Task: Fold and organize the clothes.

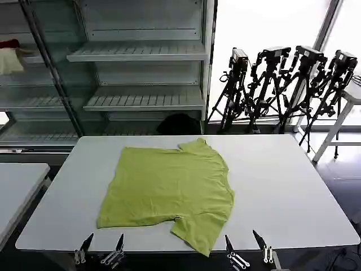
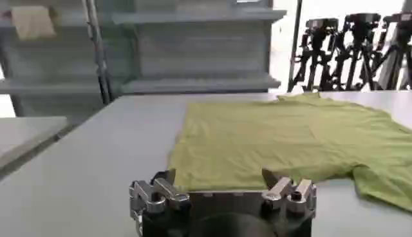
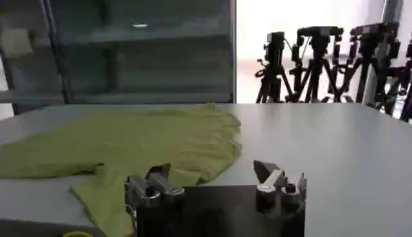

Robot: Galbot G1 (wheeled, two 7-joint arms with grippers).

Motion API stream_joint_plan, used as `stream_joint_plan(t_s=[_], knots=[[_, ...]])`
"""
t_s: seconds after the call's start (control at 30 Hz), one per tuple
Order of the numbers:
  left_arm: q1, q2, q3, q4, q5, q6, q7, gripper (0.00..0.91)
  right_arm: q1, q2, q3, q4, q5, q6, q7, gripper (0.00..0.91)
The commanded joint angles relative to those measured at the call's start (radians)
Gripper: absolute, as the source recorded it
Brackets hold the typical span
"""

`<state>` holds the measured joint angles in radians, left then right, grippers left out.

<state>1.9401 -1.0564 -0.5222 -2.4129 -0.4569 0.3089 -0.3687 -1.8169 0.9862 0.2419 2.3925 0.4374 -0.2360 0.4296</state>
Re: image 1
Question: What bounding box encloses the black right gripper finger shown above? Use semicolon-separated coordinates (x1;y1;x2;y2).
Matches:
252;229;274;264
224;234;251;268

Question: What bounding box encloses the black bundle under shelf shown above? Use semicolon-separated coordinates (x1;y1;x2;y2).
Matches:
156;113;202;136

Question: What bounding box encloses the black tripod with wide camera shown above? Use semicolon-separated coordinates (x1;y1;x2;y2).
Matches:
281;45;328;134
247;46;292;134

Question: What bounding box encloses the light green t-shirt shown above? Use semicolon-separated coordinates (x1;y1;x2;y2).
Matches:
96;137;236;257

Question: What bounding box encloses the white metal shelf rack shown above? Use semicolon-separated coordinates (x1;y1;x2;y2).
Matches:
66;0;218;137

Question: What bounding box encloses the grey glass-fronted shelf rack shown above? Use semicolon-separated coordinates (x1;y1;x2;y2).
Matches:
0;0;85;150

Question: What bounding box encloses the black floor cable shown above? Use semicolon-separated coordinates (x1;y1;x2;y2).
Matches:
327;247;361;271

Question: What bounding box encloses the white side table frame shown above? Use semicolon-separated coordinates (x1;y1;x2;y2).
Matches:
293;83;361;163

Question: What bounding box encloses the grey side table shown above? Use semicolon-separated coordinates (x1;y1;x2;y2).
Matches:
0;163;51;249

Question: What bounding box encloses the black tripod with small camera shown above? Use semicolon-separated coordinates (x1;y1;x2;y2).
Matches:
208;47;256;134

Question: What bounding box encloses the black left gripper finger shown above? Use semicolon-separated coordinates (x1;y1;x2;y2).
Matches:
100;233;125;266
74;233;95;265

